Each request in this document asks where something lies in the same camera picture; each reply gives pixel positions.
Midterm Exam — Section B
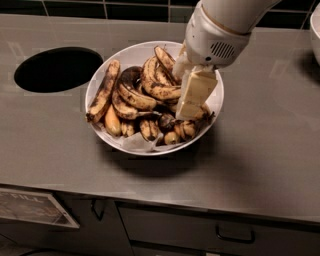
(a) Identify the small orange banana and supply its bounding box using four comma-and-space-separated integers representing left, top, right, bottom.
104, 106, 121, 137

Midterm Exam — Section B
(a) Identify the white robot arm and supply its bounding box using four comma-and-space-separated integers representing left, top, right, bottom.
173, 0, 281, 120

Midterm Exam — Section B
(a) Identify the long spotted banana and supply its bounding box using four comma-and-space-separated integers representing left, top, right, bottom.
86, 60, 120, 123
154, 46, 181, 85

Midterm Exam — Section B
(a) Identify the long spotted banana upper right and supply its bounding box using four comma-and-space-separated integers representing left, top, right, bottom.
154, 46, 181, 85

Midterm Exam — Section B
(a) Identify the black round counter hole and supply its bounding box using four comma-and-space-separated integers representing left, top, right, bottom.
14, 47, 103, 93

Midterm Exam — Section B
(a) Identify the white paper bowl liner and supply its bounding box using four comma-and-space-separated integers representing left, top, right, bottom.
92, 123, 184, 156

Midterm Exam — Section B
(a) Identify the black cabinet hook handle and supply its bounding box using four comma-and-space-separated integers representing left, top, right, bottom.
90, 199, 105, 221

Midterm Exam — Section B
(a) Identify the long spotted banana left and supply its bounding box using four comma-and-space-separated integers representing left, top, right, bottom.
86, 60, 120, 123

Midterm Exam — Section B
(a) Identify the framed sign on cabinet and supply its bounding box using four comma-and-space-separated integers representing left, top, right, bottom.
0, 188, 80, 229

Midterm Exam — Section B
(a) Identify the small banana front right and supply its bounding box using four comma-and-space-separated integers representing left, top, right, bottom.
175, 121, 198, 141

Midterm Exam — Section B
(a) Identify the white bowl at right edge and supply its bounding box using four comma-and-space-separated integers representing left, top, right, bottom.
310, 3, 320, 65

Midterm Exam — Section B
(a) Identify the black drawer handle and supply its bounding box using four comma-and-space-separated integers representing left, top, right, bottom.
215, 224, 256, 244

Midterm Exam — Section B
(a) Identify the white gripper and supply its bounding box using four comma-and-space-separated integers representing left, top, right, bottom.
172, 1, 250, 120

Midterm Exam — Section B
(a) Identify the dark curved banana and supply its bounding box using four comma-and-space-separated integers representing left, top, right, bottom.
118, 66, 157, 111

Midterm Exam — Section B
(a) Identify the small spotted banana front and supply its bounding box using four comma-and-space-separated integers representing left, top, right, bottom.
139, 119, 159, 141

